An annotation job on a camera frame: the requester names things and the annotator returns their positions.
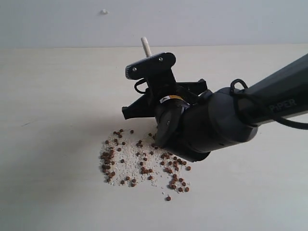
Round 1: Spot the brown and white granule pile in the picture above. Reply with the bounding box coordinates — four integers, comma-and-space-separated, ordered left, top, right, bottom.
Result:
99, 129, 191, 194

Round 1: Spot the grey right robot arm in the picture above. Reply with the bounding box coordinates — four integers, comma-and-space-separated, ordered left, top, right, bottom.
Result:
122, 52, 308, 162

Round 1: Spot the wooden paint brush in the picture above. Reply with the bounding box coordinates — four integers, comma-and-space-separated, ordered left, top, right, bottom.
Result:
141, 37, 152, 57

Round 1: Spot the white wall plug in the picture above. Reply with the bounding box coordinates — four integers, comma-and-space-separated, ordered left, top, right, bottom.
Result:
100, 9, 109, 15

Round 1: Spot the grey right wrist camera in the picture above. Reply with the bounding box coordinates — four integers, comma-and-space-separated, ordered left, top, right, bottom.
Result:
125, 52, 177, 97

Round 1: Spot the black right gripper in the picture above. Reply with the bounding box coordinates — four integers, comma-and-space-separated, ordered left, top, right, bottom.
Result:
122, 76, 208, 120

